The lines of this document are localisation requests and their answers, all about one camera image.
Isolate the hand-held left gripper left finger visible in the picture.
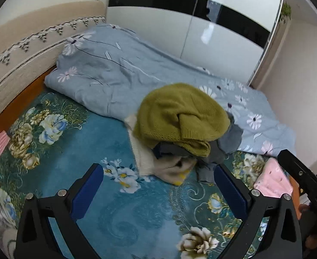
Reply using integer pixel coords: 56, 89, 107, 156
15, 163, 104, 259

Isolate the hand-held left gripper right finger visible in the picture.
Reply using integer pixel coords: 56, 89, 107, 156
214, 164, 303, 259

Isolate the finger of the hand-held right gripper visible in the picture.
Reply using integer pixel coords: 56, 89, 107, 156
278, 149, 317, 216

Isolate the olive green knit sweater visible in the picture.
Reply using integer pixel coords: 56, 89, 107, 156
134, 83, 231, 157

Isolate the pink folded cloth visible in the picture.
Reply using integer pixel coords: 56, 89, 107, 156
253, 157, 294, 197

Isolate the grey garment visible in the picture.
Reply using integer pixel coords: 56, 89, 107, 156
196, 112, 244, 182

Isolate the cream knit sweater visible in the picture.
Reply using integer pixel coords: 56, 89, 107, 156
124, 114, 198, 186

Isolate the light blue floral quilt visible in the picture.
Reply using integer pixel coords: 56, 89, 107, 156
45, 23, 296, 157

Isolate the white glossy wardrobe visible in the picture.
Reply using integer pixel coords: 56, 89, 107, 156
106, 0, 285, 85

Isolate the green plant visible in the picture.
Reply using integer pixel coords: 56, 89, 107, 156
280, 2, 292, 22

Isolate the beige patterned headboard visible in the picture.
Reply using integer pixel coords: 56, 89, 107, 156
0, 1, 106, 130

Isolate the orange wooden bed frame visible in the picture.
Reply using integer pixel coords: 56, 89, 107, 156
0, 73, 56, 141

